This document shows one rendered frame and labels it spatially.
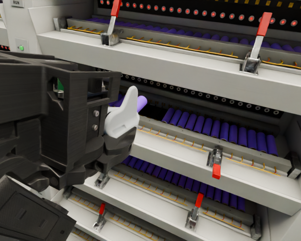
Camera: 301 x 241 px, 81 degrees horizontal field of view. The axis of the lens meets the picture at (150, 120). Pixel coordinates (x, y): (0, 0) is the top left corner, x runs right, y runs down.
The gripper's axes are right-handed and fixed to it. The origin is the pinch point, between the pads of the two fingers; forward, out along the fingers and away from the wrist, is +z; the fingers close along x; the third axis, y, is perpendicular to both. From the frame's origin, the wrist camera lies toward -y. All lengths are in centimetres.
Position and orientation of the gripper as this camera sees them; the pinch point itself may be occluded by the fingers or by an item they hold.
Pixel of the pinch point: (123, 118)
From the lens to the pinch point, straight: 24.8
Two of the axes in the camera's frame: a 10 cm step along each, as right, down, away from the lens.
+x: -9.2, -2.9, 2.8
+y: 1.9, -9.2, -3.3
